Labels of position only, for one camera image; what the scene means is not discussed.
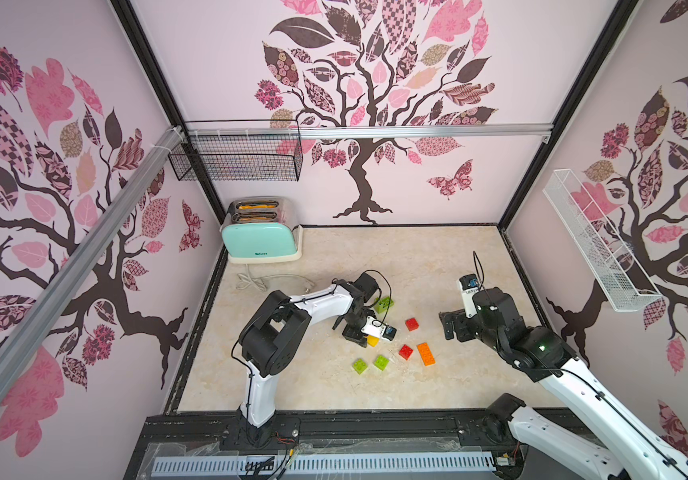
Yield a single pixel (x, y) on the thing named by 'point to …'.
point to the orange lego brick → (426, 355)
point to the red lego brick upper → (411, 324)
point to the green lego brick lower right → (381, 362)
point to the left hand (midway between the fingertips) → (362, 335)
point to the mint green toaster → (261, 229)
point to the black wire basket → (226, 158)
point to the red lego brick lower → (405, 351)
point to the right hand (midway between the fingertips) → (459, 315)
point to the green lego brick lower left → (360, 366)
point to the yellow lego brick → (373, 341)
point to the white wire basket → (593, 242)
